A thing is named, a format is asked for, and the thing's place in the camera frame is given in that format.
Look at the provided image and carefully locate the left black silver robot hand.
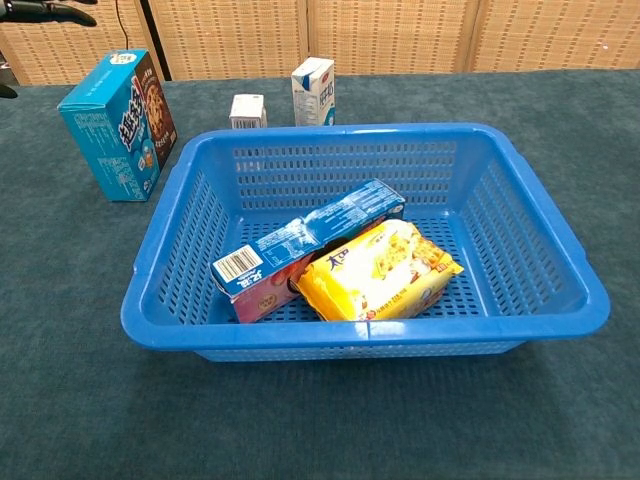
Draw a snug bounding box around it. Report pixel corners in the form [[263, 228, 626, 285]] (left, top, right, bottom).
[[0, 0, 98, 27]]

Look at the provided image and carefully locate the large blue cookie box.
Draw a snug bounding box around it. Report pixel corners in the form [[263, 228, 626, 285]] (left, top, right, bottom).
[[56, 48, 178, 203]]

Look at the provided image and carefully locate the small white purple milk carton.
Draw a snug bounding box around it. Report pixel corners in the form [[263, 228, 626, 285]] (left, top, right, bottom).
[[228, 93, 269, 130]]

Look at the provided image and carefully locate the tall white blue milk carton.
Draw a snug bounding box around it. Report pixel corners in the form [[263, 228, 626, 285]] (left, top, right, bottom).
[[291, 56, 336, 128]]

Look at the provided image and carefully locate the long blue snack box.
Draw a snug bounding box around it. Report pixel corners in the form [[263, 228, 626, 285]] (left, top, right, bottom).
[[210, 178, 407, 325]]

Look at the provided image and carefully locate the yellow snack package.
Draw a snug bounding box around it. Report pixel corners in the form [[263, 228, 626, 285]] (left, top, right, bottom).
[[294, 218, 465, 322]]

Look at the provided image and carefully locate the blue perforated plastic basket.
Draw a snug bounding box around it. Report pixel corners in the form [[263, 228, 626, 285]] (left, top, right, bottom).
[[119, 122, 612, 363]]

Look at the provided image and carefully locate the black tripod stand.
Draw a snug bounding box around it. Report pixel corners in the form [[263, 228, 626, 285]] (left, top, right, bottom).
[[139, 0, 174, 82]]

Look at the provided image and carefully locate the teal table cloth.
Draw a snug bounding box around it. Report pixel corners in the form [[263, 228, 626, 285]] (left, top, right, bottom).
[[0, 68, 640, 480]]

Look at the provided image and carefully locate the thin black hanging cable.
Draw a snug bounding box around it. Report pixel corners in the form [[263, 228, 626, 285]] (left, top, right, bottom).
[[114, 0, 132, 51]]

